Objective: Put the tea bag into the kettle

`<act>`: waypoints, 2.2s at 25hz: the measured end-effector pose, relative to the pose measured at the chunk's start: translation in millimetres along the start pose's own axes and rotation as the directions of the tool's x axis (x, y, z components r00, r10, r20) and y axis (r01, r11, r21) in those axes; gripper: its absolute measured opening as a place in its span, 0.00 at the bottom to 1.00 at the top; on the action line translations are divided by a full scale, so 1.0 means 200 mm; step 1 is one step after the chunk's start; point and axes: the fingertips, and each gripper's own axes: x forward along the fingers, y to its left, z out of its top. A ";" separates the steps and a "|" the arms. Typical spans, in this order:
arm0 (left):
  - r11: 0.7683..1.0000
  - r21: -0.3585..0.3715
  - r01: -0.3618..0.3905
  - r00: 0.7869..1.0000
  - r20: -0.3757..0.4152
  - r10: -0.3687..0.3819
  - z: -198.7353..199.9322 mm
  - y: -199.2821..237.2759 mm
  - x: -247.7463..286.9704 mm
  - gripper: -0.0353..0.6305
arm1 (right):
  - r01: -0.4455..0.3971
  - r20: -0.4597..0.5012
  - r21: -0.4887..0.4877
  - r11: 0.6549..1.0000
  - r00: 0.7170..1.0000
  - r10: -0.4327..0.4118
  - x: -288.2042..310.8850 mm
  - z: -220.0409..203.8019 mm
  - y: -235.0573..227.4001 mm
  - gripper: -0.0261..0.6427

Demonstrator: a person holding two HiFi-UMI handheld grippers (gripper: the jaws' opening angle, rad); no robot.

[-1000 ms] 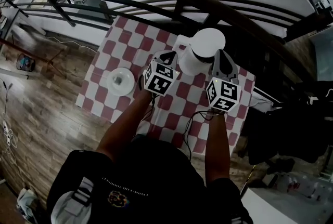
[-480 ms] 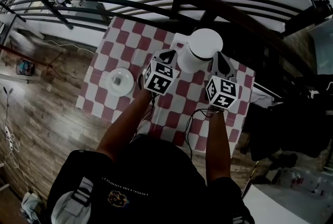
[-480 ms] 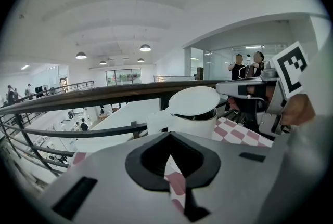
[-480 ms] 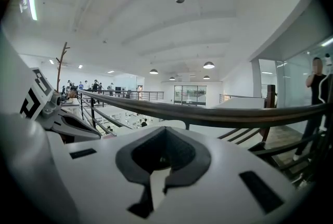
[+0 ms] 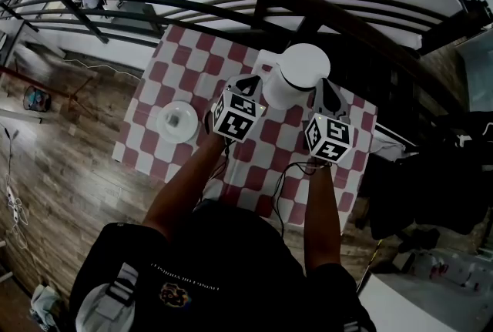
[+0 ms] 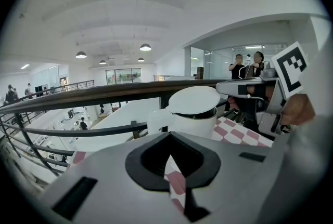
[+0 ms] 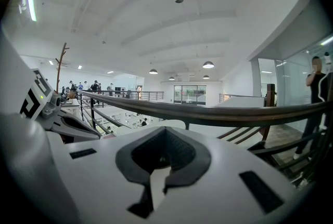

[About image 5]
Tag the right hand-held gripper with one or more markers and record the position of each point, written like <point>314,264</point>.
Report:
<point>331,138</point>

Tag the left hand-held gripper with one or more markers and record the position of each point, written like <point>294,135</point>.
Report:
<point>235,118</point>

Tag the white plastic pitcher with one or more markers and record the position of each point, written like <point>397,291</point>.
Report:
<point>304,64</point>

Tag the person's right forearm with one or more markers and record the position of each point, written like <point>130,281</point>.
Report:
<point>321,222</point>

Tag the person's left forearm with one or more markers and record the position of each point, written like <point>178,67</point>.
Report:
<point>181,192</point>

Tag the white bag red print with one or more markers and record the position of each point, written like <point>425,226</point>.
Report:
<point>454,269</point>

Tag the red white checkered tablecloth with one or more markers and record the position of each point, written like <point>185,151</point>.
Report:
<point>277,153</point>

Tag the white round plate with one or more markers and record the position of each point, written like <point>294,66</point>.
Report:
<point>185,133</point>

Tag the black jacket pile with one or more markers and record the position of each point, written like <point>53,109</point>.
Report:
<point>435,188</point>

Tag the person's black shirt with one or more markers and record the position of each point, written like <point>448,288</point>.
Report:
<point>231,265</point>

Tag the brown wooden coat stand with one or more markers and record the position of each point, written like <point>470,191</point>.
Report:
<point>38,81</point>

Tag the black mesh waste bin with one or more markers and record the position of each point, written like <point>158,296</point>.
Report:
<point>37,98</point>

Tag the white table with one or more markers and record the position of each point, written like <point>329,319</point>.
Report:
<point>416,311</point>

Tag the white power strip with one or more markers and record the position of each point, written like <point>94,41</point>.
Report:
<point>11,199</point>

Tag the pale crumpled cloth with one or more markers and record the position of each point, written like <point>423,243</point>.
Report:
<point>46,303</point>

